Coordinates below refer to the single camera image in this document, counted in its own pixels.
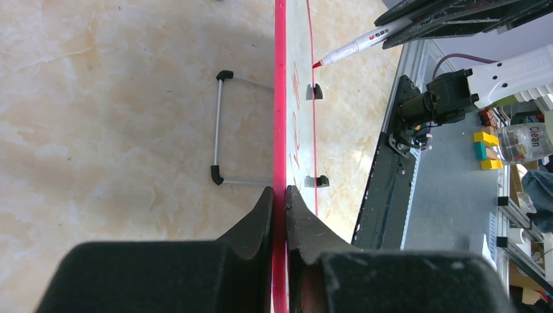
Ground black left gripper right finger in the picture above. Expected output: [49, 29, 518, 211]
[285, 186, 515, 312]

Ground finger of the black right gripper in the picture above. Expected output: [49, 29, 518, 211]
[374, 0, 552, 26]
[382, 8, 552, 49]

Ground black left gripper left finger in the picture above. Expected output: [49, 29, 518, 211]
[37, 187, 273, 312]

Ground red white marker pen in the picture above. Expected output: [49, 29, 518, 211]
[312, 18, 412, 69]

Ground black whiteboard clip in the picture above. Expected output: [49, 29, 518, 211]
[305, 175, 330, 188]
[306, 83, 323, 100]

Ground pink framed whiteboard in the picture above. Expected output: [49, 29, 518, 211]
[272, 1, 318, 312]

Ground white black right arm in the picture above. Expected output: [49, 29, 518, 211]
[374, 1, 552, 129]

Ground yellow teal toy blocks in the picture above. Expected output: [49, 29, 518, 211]
[473, 132, 503, 170]

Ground clear plastic bottle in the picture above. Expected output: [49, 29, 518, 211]
[496, 123, 552, 165]

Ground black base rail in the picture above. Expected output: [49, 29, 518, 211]
[351, 75, 420, 250]

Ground grey wire whiteboard stand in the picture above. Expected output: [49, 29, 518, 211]
[210, 70, 274, 187]

